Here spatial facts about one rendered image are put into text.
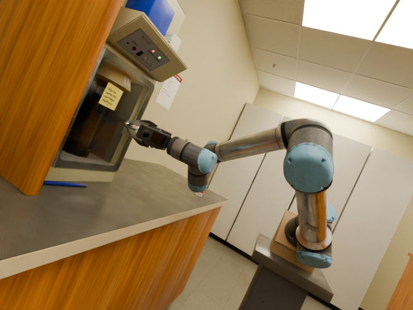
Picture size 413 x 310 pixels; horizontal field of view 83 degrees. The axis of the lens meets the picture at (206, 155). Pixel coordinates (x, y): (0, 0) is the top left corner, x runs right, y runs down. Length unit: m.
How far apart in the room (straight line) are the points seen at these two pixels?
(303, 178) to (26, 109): 0.75
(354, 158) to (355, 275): 1.52
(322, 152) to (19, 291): 0.71
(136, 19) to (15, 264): 0.63
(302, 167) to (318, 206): 0.18
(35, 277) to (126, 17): 0.68
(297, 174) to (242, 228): 3.13
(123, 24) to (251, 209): 3.22
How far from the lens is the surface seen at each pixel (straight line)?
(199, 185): 0.84
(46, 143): 0.71
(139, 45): 0.85
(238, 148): 0.83
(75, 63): 0.72
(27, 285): 0.66
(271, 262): 1.07
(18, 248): 0.55
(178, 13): 1.10
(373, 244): 3.83
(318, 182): 0.64
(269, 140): 0.78
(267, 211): 3.64
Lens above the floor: 1.24
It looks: 1 degrees down
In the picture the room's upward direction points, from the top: 25 degrees clockwise
